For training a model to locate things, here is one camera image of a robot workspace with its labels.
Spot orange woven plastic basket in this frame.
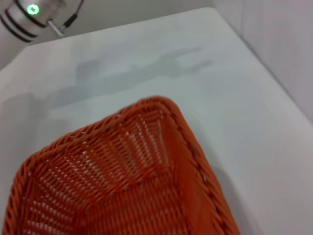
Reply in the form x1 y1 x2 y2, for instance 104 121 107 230
0 95 241 235

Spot black cable with metal plug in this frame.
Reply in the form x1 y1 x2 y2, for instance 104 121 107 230
47 0 85 37

